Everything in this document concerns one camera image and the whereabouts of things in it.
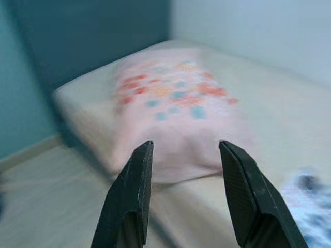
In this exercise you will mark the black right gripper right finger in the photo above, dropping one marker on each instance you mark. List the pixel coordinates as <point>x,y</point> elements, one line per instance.
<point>258,214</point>

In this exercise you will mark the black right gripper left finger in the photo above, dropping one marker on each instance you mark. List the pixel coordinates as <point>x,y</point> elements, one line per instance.
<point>124,206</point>

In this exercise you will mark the pink dotted pillow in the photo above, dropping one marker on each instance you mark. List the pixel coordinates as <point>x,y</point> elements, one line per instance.
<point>181,124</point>

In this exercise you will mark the white book blue letters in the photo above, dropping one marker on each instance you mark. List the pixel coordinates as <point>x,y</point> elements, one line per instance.
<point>310,214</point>

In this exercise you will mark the cream sheeted bed mattress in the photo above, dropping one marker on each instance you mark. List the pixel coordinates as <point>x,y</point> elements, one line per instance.
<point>271,116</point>

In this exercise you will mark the teal upholstered headboard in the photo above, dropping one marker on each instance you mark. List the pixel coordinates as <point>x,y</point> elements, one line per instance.
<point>90,38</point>

